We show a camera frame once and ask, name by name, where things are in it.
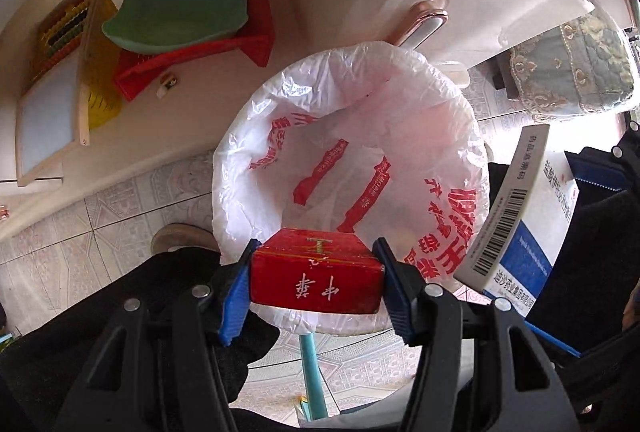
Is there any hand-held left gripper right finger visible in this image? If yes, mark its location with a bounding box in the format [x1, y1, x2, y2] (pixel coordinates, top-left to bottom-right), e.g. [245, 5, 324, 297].
[372, 237, 581, 432]

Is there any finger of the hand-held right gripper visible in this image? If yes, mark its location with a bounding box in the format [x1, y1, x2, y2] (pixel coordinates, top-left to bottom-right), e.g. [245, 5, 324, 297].
[521, 314, 640, 395]
[564, 121, 640, 193]

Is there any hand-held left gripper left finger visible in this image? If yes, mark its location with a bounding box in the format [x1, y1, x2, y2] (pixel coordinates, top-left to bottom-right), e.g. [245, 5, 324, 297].
[60, 239, 263, 432]

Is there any red cardboard box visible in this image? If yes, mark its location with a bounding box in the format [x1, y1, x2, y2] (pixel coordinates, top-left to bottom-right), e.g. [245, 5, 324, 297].
[249, 227, 386, 315]

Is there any white and blue medicine box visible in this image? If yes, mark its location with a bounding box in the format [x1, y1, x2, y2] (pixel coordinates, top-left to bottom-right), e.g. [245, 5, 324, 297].
[457, 124, 586, 358]

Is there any bin with white plastic liner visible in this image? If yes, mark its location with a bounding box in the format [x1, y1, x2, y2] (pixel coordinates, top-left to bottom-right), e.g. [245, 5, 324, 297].
[211, 40, 490, 337]

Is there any beige shoe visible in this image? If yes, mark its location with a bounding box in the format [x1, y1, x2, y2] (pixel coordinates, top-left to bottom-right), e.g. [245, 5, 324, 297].
[150, 223, 221, 259]

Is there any teal pole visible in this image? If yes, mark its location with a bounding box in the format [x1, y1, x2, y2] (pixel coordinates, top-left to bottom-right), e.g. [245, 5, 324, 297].
[299, 332, 329, 418]

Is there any yellow plastic board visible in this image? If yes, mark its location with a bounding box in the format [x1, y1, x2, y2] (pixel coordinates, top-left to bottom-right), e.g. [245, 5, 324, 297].
[82, 0, 123, 130]

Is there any wooden abacus board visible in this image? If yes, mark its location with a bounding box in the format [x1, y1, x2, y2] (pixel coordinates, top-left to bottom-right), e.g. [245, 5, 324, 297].
[15, 0, 116, 187]

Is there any red plastic chair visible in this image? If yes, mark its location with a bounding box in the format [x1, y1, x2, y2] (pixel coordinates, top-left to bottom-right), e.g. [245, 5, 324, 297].
[112, 0, 274, 101]

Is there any green seat cushion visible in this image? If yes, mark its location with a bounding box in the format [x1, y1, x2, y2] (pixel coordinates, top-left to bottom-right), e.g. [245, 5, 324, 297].
[101, 0, 251, 55]

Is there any rose gold metal handle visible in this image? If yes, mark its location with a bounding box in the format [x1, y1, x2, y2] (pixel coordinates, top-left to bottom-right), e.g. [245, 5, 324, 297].
[392, 0, 449, 48]

